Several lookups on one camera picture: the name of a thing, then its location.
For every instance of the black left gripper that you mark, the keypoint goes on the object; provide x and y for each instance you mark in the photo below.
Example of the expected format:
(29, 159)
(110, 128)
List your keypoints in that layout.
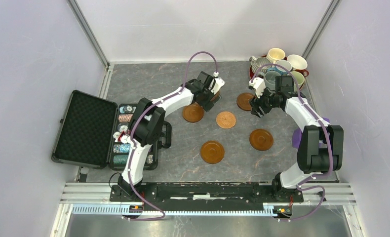
(207, 104)

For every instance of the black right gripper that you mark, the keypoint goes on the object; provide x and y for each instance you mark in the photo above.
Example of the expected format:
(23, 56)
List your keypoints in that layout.
(255, 102)

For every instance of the woven light brown coaster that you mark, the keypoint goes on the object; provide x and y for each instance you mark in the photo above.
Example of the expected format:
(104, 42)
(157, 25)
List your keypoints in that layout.
(226, 120)

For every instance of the brown wooden coaster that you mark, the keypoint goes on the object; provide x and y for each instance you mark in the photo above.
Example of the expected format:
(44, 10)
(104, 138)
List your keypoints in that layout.
(215, 96)
(243, 101)
(261, 139)
(193, 113)
(212, 152)

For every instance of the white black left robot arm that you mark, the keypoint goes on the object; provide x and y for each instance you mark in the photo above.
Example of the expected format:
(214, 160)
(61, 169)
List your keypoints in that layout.
(146, 123)

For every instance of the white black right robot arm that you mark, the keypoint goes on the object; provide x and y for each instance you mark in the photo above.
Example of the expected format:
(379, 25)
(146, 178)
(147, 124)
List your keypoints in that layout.
(320, 151)

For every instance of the brown wooden coaster back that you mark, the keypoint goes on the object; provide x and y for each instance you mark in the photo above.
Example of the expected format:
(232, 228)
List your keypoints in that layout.
(215, 96)

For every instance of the light green mug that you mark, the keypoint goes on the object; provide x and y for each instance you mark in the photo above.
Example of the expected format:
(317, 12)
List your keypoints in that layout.
(298, 79)

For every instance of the blue patterned mug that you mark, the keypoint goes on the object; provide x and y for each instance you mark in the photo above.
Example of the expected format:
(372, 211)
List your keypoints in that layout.
(282, 67)

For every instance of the red round tray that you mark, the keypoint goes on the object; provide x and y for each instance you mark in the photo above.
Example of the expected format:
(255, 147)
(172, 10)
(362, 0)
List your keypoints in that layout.
(252, 74)

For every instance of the white red mug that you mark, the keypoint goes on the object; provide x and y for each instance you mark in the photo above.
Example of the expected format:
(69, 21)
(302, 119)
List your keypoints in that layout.
(298, 64)

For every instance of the cream mug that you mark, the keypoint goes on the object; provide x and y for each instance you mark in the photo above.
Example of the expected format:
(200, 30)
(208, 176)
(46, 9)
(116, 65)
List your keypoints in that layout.
(275, 54)

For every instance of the grey ribbed mug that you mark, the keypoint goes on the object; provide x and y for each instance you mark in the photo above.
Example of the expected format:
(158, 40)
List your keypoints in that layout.
(257, 62)

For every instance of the black poker chip case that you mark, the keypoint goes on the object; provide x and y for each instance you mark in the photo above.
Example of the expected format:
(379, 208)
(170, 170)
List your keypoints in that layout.
(120, 151)

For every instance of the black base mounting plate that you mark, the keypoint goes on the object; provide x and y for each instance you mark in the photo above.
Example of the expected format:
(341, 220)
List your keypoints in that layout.
(214, 196)

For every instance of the black foam-lined case lid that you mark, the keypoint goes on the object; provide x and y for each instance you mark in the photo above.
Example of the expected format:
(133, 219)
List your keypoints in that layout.
(85, 135)

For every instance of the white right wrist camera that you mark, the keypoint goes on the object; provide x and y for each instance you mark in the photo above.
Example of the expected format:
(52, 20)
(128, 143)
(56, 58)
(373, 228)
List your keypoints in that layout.
(258, 86)

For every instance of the aluminium frame rail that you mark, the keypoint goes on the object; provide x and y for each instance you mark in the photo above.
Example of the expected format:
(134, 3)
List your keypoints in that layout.
(102, 198)

